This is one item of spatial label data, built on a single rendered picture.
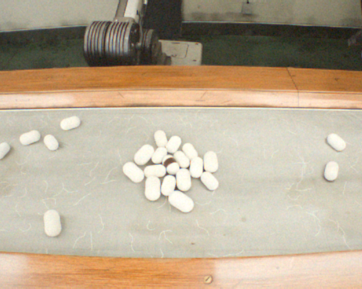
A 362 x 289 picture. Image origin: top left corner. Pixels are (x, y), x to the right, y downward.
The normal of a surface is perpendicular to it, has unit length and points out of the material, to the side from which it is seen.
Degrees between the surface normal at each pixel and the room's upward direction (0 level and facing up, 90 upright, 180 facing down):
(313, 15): 89
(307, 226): 0
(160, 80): 0
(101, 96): 45
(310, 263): 0
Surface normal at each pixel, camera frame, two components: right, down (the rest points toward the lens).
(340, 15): 0.04, 0.69
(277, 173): 0.00, -0.70
